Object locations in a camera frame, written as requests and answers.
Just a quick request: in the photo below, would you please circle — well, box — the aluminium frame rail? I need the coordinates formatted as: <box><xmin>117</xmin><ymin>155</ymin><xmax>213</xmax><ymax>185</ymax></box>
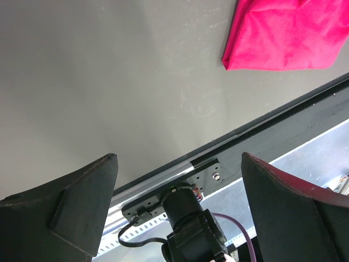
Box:
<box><xmin>92</xmin><ymin>119</ymin><xmax>348</xmax><ymax>261</ymax></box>

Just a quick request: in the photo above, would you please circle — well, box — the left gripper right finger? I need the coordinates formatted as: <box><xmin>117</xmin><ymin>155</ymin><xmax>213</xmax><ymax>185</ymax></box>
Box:
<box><xmin>241</xmin><ymin>152</ymin><xmax>348</xmax><ymax>261</ymax></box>

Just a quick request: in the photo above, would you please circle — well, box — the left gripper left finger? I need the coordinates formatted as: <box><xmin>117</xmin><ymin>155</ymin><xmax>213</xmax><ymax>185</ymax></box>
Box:
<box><xmin>1</xmin><ymin>153</ymin><xmax>118</xmax><ymax>261</ymax></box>

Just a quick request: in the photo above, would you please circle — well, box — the magenta t shirt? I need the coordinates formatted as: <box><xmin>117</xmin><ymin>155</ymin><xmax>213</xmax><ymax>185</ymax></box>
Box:
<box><xmin>222</xmin><ymin>1</ymin><xmax>348</xmax><ymax>71</ymax></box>

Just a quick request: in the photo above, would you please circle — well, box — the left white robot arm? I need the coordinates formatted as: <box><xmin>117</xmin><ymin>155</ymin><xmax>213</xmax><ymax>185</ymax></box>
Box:
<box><xmin>1</xmin><ymin>153</ymin><xmax>348</xmax><ymax>261</ymax></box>

